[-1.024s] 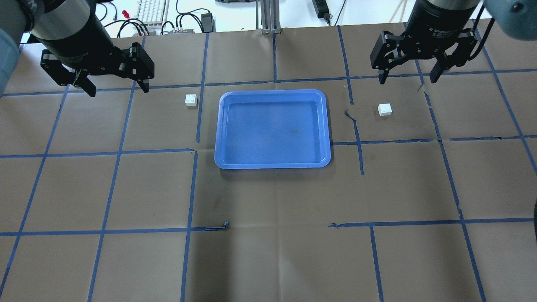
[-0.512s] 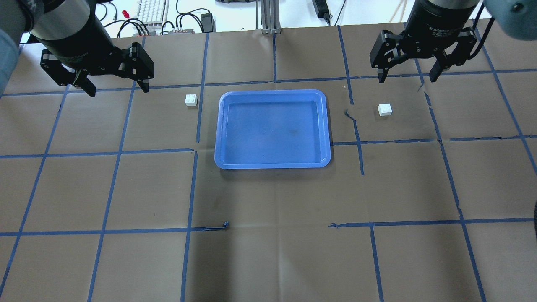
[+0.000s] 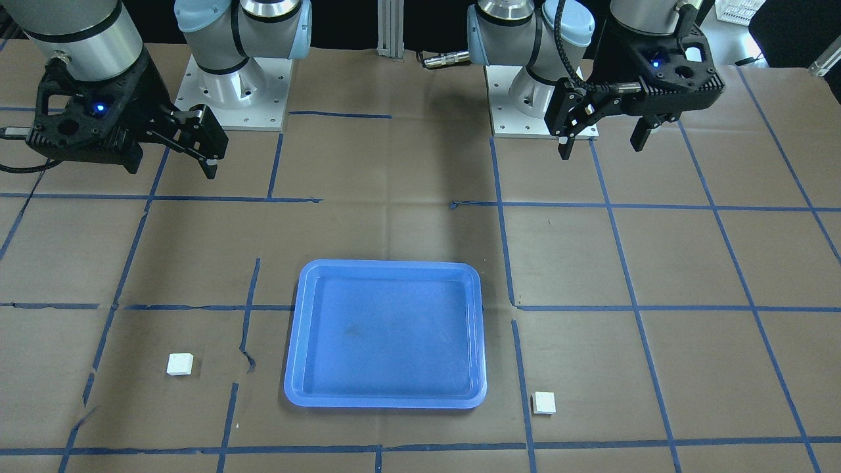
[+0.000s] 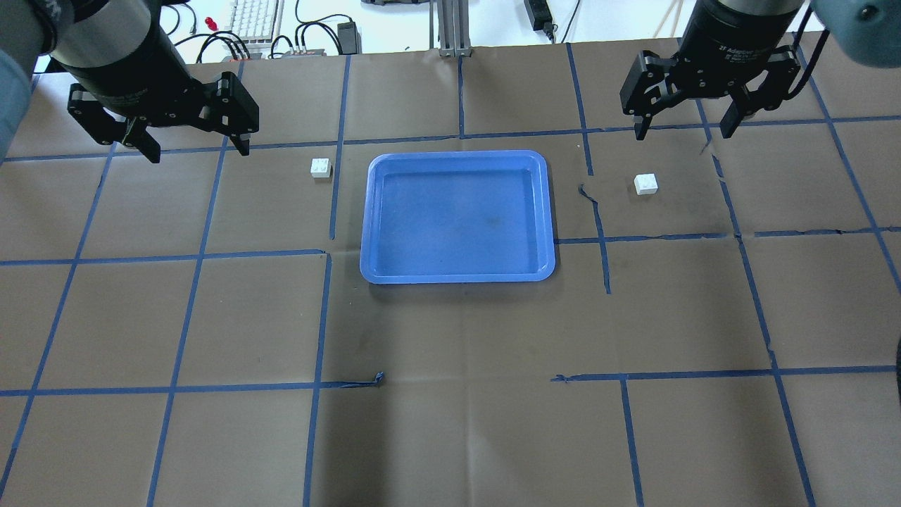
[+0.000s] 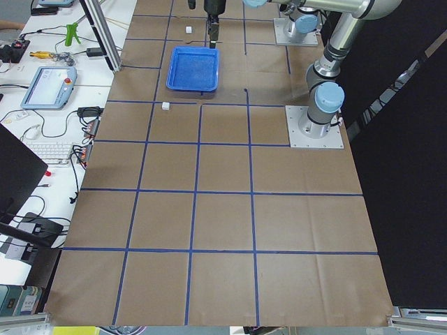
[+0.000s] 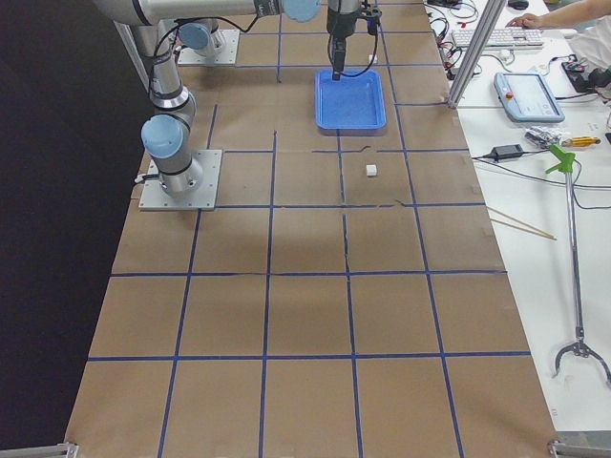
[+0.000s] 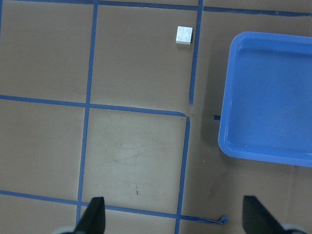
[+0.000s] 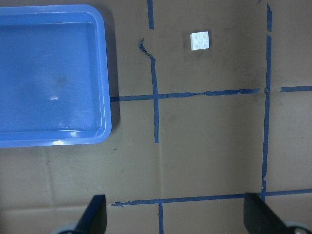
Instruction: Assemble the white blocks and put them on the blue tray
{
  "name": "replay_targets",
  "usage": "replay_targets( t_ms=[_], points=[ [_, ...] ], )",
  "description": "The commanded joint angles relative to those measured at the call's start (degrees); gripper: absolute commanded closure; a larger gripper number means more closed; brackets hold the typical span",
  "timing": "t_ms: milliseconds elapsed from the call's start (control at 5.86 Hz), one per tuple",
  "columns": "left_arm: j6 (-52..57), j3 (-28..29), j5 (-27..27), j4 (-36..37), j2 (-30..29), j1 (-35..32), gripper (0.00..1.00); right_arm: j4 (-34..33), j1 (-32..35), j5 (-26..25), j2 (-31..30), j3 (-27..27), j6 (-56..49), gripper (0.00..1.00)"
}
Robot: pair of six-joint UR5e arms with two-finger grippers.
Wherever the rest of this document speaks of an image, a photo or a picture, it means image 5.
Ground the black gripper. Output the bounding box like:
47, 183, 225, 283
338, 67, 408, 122
203, 0, 226, 48

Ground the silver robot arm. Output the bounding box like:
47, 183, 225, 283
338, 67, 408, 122
278, 1, 401, 139
274, 1, 320, 46

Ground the blue plastic tray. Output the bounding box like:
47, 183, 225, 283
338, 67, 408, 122
166, 46, 220, 92

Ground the black power adapter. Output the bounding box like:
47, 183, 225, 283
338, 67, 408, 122
85, 47, 104, 58

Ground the teach pendant tablet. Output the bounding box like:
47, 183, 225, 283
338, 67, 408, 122
20, 66, 78, 110

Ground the yellow tool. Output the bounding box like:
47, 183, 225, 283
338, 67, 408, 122
29, 51, 54, 59

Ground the white keyboard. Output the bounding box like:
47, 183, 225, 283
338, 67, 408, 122
24, 142, 73, 167

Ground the black monitor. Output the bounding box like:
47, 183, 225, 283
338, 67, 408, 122
0, 122, 64, 249

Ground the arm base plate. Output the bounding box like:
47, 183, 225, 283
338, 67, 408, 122
285, 105, 344, 149
274, 18, 318, 47

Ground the aluminium frame post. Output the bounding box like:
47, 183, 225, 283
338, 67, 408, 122
80, 0, 122, 73

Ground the green handled reach grabber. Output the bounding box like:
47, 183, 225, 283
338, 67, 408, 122
64, 22, 81, 47

